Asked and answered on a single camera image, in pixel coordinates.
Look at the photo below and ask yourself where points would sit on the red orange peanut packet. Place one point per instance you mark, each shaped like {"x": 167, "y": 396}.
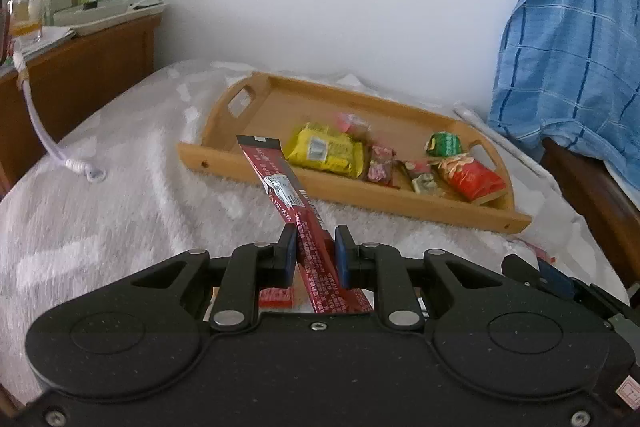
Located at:
{"x": 471, "y": 179}

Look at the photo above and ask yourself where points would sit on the dark wooden chair frame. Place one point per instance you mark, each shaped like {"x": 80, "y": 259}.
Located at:
{"x": 611, "y": 216}

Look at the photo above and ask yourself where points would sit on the glass jar amber liquid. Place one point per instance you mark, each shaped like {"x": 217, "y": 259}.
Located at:
{"x": 25, "y": 20}

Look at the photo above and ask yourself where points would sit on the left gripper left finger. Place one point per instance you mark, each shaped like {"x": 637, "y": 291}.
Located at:
{"x": 249, "y": 270}

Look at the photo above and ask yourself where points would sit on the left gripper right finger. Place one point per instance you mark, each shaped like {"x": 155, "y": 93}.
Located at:
{"x": 381, "y": 269}

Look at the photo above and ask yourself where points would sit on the green wasabi peas packet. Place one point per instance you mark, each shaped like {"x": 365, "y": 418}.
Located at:
{"x": 443, "y": 144}

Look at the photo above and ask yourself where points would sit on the wooden serving tray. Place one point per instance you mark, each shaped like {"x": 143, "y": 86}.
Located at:
{"x": 274, "y": 107}

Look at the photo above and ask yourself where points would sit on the yellow snack packet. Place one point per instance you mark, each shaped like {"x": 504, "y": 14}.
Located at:
{"x": 323, "y": 148}

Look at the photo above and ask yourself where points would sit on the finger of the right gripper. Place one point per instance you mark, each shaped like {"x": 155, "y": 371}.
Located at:
{"x": 519, "y": 270}
{"x": 554, "y": 281}

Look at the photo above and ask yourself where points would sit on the white grey fuzzy blanket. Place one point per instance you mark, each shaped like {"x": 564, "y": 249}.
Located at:
{"x": 62, "y": 236}

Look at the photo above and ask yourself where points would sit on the long red stick packet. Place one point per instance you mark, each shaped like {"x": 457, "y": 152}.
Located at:
{"x": 315, "y": 256}

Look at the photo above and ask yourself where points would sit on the small dark red candy packet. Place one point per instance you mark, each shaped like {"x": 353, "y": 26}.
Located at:
{"x": 381, "y": 165}

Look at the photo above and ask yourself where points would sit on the wooden side cabinet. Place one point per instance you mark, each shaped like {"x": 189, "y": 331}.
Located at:
{"x": 69, "y": 84}

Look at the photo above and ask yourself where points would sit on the red cake bar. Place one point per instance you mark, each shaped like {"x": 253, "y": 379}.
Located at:
{"x": 276, "y": 298}

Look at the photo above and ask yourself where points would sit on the red beige nescafe sachet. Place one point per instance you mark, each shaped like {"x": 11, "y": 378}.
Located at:
{"x": 421, "y": 177}

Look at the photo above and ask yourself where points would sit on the pink white small packet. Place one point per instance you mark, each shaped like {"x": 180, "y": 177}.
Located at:
{"x": 355, "y": 127}

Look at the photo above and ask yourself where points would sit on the blue plaid cloth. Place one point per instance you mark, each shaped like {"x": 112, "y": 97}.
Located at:
{"x": 568, "y": 71}

